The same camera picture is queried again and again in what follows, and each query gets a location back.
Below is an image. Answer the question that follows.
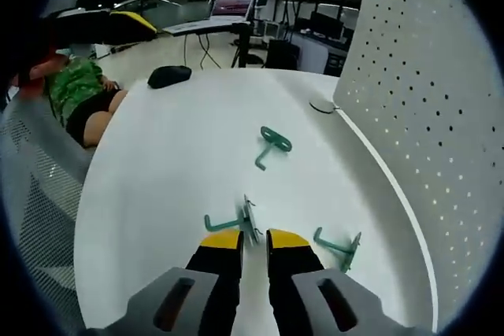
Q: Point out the white perforated mounting plate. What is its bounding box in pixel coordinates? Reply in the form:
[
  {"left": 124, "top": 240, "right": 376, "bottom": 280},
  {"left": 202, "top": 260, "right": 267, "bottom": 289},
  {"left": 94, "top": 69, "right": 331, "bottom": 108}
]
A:
[{"left": 308, "top": 0, "right": 503, "bottom": 335}]

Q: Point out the black cable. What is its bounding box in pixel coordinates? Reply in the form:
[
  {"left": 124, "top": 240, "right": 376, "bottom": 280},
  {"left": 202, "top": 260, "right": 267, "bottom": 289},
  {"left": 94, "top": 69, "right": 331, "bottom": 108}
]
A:
[{"left": 198, "top": 32, "right": 222, "bottom": 72}]

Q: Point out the black computer mouse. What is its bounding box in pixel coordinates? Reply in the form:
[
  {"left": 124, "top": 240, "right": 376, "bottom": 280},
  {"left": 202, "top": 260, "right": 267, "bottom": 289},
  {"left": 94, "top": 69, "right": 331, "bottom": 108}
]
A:
[{"left": 146, "top": 65, "right": 193, "bottom": 90}]

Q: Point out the grey mesh chair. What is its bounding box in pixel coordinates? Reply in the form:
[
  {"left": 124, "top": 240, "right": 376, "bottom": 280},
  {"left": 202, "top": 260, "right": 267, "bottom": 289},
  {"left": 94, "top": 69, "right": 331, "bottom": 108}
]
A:
[{"left": 0, "top": 94, "right": 94, "bottom": 331}]

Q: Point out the green hook assembly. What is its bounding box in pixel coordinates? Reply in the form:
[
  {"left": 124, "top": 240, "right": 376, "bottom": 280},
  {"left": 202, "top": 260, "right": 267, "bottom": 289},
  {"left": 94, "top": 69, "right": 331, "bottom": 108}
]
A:
[
  {"left": 203, "top": 193, "right": 264, "bottom": 247},
  {"left": 254, "top": 125, "right": 294, "bottom": 172},
  {"left": 313, "top": 227, "right": 363, "bottom": 274}
]

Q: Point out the grey lab cabinet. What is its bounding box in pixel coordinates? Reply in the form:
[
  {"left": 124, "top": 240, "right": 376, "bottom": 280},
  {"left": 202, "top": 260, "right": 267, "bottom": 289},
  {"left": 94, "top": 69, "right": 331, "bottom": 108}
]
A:
[{"left": 290, "top": 31, "right": 350, "bottom": 77}]

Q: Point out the person in green shirt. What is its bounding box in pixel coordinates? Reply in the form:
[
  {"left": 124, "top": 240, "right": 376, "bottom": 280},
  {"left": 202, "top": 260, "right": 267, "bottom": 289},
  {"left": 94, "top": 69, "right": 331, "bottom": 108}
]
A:
[{"left": 43, "top": 55, "right": 119, "bottom": 127}]

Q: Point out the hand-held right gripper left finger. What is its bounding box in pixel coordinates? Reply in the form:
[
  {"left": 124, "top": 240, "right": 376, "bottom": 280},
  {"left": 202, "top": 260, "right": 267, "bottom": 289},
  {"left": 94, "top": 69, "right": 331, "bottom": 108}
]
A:
[{"left": 84, "top": 228, "right": 245, "bottom": 336}]

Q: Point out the black monitor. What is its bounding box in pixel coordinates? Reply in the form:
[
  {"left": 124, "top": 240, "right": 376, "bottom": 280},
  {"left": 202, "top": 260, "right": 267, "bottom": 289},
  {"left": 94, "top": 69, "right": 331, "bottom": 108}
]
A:
[{"left": 310, "top": 11, "right": 344, "bottom": 34}]

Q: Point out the black computer tower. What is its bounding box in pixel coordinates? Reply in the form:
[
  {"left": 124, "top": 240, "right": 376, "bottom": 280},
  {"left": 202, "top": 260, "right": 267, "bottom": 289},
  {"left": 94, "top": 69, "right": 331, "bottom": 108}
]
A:
[{"left": 265, "top": 39, "right": 301, "bottom": 70}]

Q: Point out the person's leg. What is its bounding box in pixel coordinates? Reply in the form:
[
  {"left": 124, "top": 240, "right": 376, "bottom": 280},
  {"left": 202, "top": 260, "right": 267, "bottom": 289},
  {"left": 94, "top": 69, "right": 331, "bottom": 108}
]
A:
[{"left": 65, "top": 89, "right": 130, "bottom": 149}]

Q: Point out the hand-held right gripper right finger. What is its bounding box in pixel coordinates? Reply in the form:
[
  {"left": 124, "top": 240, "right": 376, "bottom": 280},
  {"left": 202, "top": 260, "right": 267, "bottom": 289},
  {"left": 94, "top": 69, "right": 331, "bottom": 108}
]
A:
[{"left": 265, "top": 227, "right": 430, "bottom": 336}]

